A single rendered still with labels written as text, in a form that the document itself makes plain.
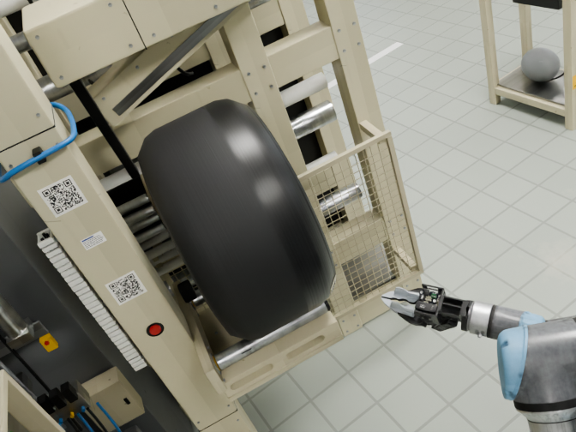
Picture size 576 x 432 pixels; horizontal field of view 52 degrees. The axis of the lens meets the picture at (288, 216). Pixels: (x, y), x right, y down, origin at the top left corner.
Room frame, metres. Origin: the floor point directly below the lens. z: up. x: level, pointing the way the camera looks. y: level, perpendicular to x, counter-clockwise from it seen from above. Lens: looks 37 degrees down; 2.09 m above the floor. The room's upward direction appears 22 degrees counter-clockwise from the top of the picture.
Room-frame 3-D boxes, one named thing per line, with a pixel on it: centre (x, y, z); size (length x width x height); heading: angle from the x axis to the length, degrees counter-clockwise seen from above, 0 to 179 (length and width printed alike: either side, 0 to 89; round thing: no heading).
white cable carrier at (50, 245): (1.16, 0.52, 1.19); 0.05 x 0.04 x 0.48; 9
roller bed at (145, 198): (1.60, 0.47, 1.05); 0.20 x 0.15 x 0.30; 99
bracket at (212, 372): (1.23, 0.36, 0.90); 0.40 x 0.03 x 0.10; 9
